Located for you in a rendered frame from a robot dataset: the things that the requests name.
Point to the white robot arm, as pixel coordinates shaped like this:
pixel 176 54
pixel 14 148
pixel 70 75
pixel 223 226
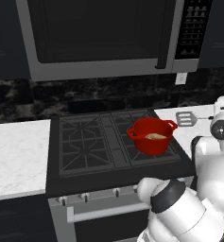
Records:
pixel 186 214

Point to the tan sweet potato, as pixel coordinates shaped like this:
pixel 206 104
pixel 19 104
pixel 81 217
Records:
pixel 156 136

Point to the grey slotted spatula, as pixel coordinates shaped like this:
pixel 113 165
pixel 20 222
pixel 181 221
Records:
pixel 186 119

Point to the black gas hob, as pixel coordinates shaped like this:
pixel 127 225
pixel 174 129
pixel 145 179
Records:
pixel 91 145

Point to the silver microwave oven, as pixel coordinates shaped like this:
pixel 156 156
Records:
pixel 100 67

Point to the silver oven knob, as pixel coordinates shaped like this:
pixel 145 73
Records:
pixel 62 200
pixel 135 188
pixel 85 197
pixel 116 192

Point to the dark base cupboard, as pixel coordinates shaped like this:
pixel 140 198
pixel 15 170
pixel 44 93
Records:
pixel 22 220

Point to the white wall socket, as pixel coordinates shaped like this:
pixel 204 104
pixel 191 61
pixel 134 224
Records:
pixel 181 78

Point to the dark wall cupboard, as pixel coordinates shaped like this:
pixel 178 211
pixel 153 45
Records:
pixel 6 38
pixel 217 31

